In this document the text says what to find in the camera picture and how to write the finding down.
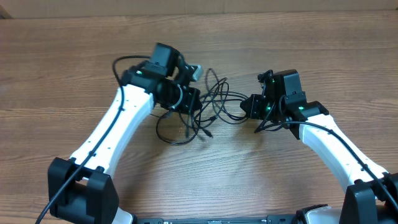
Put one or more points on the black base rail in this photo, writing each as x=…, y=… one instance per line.
x=217, y=220

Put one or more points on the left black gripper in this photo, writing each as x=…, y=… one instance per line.
x=191, y=97

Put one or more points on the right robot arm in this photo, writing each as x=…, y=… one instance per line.
x=370, y=190

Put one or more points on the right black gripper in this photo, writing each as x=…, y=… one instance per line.
x=254, y=107

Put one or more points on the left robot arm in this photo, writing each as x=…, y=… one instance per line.
x=81, y=188

